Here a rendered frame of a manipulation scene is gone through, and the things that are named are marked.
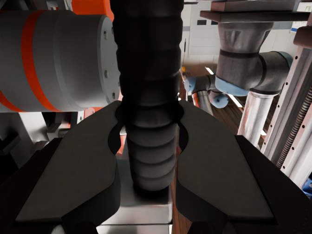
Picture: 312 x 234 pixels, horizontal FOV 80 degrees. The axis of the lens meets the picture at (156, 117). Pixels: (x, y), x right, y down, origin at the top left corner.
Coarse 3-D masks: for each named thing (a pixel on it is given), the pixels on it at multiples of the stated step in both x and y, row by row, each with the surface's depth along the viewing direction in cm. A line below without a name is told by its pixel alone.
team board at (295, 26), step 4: (300, 0) 720; (300, 4) 719; (304, 4) 701; (308, 4) 683; (300, 8) 719; (304, 8) 702; (308, 8) 683; (292, 24) 762; (296, 24) 742; (300, 24) 721; (304, 24) 703; (292, 28) 762; (296, 28) 742
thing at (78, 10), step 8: (72, 0) 63; (80, 0) 63; (88, 0) 63; (96, 0) 63; (104, 0) 63; (72, 8) 64; (80, 8) 64; (88, 8) 64; (96, 8) 64; (104, 8) 64; (112, 16) 74; (120, 96) 88; (120, 136) 93; (120, 152) 98
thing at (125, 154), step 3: (126, 141) 28; (126, 144) 27; (123, 147) 27; (126, 147) 27; (123, 150) 26; (126, 150) 26; (123, 153) 26; (126, 153) 26; (123, 156) 25; (126, 156) 25
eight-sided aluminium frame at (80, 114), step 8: (40, 0) 43; (48, 0) 43; (56, 0) 43; (64, 0) 43; (48, 8) 44; (64, 8) 44; (56, 112) 50; (64, 112) 51; (72, 112) 50; (80, 112) 51; (56, 120) 49; (64, 120) 51; (72, 120) 49; (80, 120) 52
